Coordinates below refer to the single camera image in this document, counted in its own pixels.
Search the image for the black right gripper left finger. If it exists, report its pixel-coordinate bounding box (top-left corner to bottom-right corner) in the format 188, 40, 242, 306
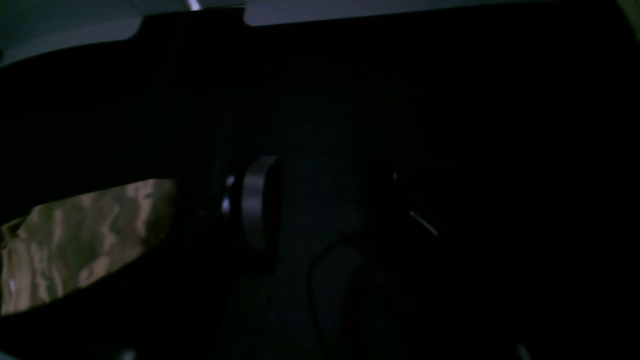
1, 155, 282, 360

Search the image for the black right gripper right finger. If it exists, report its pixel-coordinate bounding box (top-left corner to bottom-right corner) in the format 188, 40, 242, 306
366, 158, 639, 360

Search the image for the camouflage t-shirt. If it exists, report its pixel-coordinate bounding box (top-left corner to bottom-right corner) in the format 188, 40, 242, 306
1, 178, 178, 316

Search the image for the black table cloth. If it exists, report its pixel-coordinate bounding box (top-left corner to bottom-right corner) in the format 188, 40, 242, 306
1, 0, 639, 360

